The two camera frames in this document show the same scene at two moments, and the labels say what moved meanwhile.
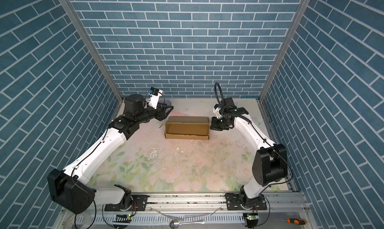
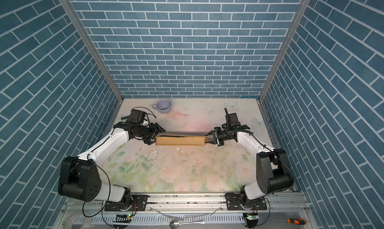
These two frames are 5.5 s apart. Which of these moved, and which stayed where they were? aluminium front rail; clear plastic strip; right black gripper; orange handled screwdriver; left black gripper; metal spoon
Moved: right black gripper; left black gripper
Stayed: clear plastic strip; metal spoon; orange handled screwdriver; aluminium front rail
